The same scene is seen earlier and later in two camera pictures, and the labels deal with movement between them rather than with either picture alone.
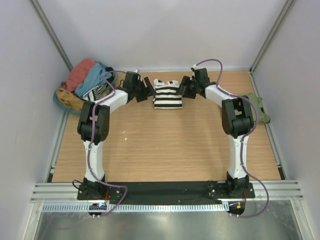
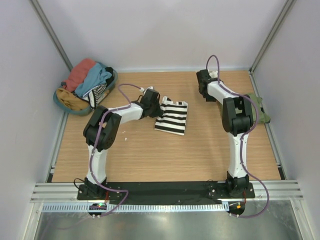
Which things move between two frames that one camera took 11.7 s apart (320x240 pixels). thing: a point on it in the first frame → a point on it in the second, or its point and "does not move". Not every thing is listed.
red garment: [77, 73] does not move
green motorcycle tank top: [262, 118] does not move
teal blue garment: [98, 74] does not move
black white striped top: [166, 96] → [173, 119]
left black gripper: [148, 91] → [158, 112]
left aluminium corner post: [52, 33] does not move
